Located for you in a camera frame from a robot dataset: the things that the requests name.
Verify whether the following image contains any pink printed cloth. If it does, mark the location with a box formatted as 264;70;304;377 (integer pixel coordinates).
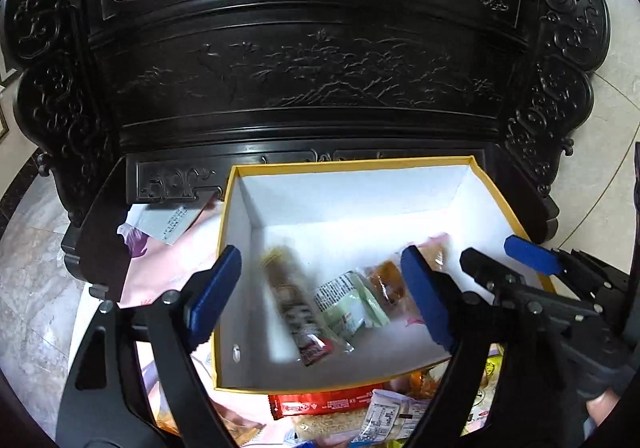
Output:
117;200;281;448

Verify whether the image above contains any brown snack bar packet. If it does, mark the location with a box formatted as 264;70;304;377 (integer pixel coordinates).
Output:
260;248;333;368

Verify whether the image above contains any orange snack packet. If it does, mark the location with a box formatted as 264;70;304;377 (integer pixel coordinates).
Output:
395;363;451;399

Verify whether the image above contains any beige grain snack packet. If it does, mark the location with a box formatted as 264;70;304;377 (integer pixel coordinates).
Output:
290;410;371;444

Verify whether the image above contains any white labelled snack packet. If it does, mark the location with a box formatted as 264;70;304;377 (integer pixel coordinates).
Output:
350;389;431;444

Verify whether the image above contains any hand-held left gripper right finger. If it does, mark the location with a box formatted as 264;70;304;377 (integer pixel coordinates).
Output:
400;245;586;448

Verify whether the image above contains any orange cake packet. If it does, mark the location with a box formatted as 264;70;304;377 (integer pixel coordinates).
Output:
362;260;418;319

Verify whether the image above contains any yellow-rimmed white box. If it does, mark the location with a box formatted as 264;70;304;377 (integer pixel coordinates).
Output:
212;155;556;394

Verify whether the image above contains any yellow snack packet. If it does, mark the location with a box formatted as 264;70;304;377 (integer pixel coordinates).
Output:
470;353;506;429

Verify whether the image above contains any carved dark wooden chair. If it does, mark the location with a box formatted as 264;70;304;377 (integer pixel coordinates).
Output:
0;0;613;309

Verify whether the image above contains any person's right hand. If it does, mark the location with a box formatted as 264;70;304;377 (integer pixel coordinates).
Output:
582;388;626;439

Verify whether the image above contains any green and white snack packet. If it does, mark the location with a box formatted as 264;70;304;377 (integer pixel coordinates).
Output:
314;269;391;354

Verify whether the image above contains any red snack packet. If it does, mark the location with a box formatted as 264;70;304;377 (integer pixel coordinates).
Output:
268;383;383;421

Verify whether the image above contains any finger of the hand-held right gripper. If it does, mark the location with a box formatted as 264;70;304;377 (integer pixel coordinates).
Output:
504;235;633;301
460;248;576;323

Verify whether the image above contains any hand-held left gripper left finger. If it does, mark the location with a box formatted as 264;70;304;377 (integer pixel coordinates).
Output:
56;245;243;448

